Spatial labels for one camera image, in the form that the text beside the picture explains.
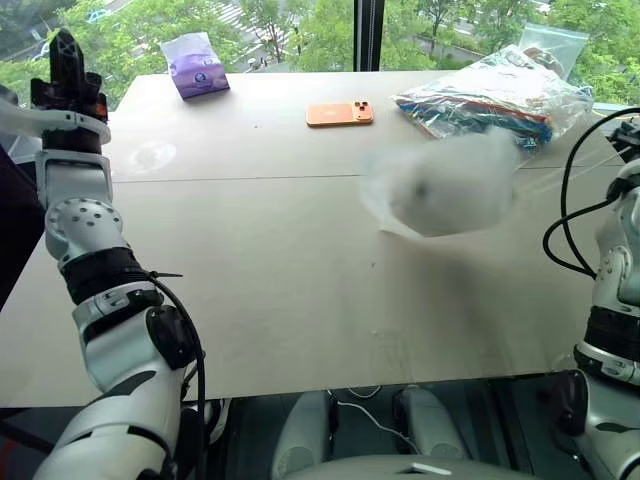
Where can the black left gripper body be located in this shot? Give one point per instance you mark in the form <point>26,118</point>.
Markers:
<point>65,102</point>

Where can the grey robot right thigh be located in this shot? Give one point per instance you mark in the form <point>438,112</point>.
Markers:
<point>432,425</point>

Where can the grey robot thigh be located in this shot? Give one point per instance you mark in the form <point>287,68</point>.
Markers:
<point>300,440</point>
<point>432,425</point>

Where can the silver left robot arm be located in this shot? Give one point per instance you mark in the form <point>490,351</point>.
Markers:
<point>85,225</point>

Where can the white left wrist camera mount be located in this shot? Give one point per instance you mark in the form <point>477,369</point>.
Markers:
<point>60,119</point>

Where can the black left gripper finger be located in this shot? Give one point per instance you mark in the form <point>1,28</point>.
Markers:
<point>76,65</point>
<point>58,60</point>

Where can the dark window frame post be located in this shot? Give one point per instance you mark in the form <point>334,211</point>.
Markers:
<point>369,35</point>

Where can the dark purple chair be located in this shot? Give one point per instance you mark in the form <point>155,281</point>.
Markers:
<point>17,225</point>

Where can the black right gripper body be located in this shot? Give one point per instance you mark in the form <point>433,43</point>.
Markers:
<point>625,142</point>

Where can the clear zip bag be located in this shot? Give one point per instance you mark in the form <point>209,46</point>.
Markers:
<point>562,42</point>

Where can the purple tissue pack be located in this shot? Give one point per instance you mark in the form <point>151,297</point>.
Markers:
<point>200,80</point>

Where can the plastic bag of colourful cloths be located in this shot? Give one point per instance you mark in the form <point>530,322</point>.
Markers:
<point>500,95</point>

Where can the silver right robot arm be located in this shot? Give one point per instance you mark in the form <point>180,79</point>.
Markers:
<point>617,280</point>

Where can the grey robot left thigh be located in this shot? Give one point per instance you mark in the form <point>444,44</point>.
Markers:
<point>300,440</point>

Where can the orange smartphone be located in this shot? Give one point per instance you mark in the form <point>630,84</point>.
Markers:
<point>332,114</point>

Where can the grey robot torso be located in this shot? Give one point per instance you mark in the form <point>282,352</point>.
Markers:
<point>390,470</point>

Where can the black and white shoe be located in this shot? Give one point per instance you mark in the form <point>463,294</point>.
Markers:
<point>217,420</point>

